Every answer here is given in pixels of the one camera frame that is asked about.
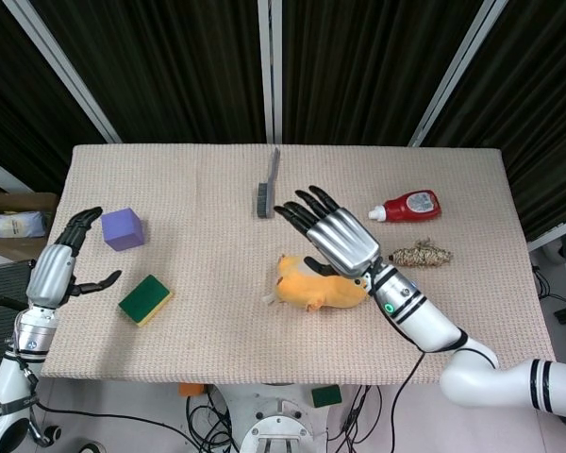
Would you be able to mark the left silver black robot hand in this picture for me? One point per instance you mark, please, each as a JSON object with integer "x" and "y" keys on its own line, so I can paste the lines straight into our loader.
{"x": 52, "y": 276}

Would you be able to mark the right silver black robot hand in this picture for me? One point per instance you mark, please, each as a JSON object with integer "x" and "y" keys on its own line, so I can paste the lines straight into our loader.
{"x": 343, "y": 240}

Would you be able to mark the yellow plush toy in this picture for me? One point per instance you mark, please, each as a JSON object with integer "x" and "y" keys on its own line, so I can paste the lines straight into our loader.
{"x": 311, "y": 290}

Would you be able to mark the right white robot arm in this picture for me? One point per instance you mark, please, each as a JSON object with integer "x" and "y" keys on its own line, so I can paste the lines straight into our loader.
{"x": 434, "y": 325}

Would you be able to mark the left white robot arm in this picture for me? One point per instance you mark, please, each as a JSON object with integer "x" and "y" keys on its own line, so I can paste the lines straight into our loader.
{"x": 21, "y": 349}

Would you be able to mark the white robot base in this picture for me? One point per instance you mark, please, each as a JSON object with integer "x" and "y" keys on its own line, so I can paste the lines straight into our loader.
{"x": 278, "y": 422}

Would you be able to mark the woven straw toy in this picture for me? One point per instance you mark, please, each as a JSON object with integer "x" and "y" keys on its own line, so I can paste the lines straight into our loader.
{"x": 422, "y": 255}

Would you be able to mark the white plastic package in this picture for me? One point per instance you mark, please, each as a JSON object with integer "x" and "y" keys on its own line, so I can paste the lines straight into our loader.
{"x": 11, "y": 224}

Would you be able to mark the red ketchup bottle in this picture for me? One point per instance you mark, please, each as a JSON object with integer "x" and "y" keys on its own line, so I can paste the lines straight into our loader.
{"x": 408, "y": 206}

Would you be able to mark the cardboard box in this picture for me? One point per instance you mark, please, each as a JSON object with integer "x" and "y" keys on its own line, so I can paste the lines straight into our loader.
{"x": 14, "y": 203}

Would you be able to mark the purple foam cube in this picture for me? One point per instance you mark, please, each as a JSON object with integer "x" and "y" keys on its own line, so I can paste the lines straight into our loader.
{"x": 122, "y": 229}

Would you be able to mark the grey brush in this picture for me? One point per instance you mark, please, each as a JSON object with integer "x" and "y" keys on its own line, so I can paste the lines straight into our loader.
{"x": 266, "y": 193}

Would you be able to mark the green yellow sponge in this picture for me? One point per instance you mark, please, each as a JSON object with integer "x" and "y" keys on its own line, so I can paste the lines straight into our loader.
{"x": 144, "y": 293}

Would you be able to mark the beige woven table cloth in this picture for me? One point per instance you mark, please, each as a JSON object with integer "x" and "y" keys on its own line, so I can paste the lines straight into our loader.
{"x": 207, "y": 283}

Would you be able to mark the orange object under table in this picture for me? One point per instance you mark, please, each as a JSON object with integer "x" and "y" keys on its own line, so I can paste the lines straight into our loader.
{"x": 191, "y": 390}

